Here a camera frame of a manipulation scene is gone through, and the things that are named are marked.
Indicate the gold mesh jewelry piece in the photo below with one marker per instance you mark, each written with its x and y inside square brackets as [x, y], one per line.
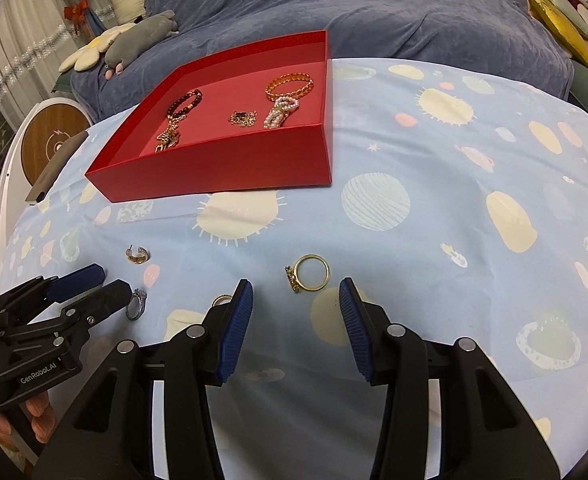
[243, 118]

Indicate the white round wooden-top table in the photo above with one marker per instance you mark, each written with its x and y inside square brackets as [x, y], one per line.
[49, 130]

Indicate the yellow cushion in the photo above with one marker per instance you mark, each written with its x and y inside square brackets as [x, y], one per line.
[559, 20]

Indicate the flower shaped cushion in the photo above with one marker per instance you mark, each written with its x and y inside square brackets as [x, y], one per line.
[81, 55]

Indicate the white sheer curtain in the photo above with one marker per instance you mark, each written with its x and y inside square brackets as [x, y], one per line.
[14, 60]

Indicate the light blue printed tablecloth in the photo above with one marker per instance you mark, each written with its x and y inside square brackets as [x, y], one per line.
[424, 185]

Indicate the gold hoop earring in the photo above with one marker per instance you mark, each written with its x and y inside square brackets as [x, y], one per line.
[139, 257]

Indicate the person's left hand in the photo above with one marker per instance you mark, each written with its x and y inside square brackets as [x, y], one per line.
[39, 410]

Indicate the grey plush toy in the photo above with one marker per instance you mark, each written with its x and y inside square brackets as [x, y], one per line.
[134, 40]

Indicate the gold woven bangle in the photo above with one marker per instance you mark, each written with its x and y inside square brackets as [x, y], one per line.
[274, 87]

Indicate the red cardboard box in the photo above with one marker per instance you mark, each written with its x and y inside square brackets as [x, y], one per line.
[224, 170]

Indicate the red ribbon bow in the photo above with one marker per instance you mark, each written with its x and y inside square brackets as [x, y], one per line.
[76, 10]

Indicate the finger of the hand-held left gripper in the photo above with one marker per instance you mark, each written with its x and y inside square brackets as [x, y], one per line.
[79, 277]
[109, 297]

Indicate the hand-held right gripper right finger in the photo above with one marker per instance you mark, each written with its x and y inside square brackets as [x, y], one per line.
[354, 330]

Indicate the blue plush blanket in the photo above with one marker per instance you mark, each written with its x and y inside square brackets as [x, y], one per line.
[374, 5]

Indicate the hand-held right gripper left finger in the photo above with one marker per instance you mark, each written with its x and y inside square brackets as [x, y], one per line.
[234, 330]

